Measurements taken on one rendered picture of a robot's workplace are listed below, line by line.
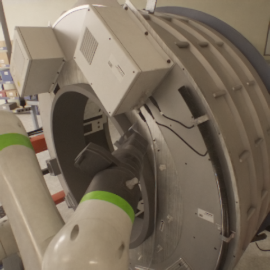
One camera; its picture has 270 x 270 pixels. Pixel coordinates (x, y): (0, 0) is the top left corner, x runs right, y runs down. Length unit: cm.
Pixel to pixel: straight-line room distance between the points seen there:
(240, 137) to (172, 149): 19
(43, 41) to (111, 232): 93
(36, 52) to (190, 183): 81
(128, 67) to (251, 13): 600
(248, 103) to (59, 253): 65
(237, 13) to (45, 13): 500
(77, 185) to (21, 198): 98
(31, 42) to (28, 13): 607
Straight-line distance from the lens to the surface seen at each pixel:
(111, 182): 34
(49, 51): 105
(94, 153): 37
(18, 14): 730
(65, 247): 28
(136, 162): 41
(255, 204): 73
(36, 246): 42
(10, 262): 110
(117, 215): 31
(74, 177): 143
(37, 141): 207
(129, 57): 51
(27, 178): 48
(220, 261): 72
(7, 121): 60
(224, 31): 99
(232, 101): 64
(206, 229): 71
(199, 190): 64
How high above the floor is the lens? 170
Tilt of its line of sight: 23 degrees down
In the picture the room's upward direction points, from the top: 2 degrees counter-clockwise
